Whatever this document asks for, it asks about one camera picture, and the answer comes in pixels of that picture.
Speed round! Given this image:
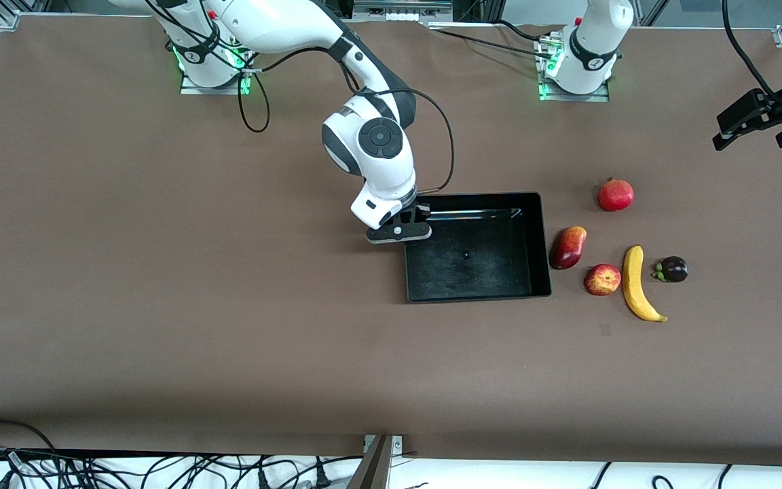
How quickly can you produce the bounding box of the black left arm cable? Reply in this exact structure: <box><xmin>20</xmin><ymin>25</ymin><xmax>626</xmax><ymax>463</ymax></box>
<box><xmin>722</xmin><ymin>0</ymin><xmax>782</xmax><ymax>113</ymax></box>

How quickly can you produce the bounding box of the red yellow apple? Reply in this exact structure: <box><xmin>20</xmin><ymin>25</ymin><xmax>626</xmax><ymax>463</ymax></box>
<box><xmin>584</xmin><ymin>264</ymin><xmax>622</xmax><ymax>297</ymax></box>

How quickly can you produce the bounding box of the red mango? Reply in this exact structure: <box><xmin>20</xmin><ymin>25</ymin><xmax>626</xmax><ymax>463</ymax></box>
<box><xmin>549</xmin><ymin>225</ymin><xmax>588</xmax><ymax>271</ymax></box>

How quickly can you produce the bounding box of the red pomegranate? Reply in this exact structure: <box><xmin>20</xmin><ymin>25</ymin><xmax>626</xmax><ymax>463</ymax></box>
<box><xmin>597</xmin><ymin>177</ymin><xmax>635</xmax><ymax>213</ymax></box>

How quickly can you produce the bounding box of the yellow banana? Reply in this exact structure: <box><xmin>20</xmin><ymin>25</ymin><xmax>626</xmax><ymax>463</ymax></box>
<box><xmin>622</xmin><ymin>244</ymin><xmax>669</xmax><ymax>323</ymax></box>

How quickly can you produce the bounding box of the grey metal stand beam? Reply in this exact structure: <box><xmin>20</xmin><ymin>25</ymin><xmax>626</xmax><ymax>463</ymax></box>
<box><xmin>346</xmin><ymin>436</ymin><xmax>393</xmax><ymax>489</ymax></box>

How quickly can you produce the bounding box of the silver metal bracket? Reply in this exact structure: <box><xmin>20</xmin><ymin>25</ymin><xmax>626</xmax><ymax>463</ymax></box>
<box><xmin>362</xmin><ymin>435</ymin><xmax>405</xmax><ymax>456</ymax></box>

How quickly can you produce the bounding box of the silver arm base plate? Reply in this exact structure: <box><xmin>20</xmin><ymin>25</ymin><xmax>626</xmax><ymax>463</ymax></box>
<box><xmin>537</xmin><ymin>34</ymin><xmax>611</xmax><ymax>103</ymax></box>
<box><xmin>181</xmin><ymin>41</ymin><xmax>254</xmax><ymax>96</ymax></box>

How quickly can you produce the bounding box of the black rectangular plastic box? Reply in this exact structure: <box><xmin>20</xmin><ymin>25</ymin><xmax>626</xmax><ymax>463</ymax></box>
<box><xmin>405</xmin><ymin>192</ymin><xmax>553</xmax><ymax>304</ymax></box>

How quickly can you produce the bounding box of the white power strip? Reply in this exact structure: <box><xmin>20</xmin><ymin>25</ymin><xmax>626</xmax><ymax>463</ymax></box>
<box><xmin>354</xmin><ymin>0</ymin><xmax>453</xmax><ymax>22</ymax></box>

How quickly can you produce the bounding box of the dark purple mangosteen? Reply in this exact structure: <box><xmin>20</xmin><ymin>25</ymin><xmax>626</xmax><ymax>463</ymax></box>
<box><xmin>652</xmin><ymin>256</ymin><xmax>689</xmax><ymax>284</ymax></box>

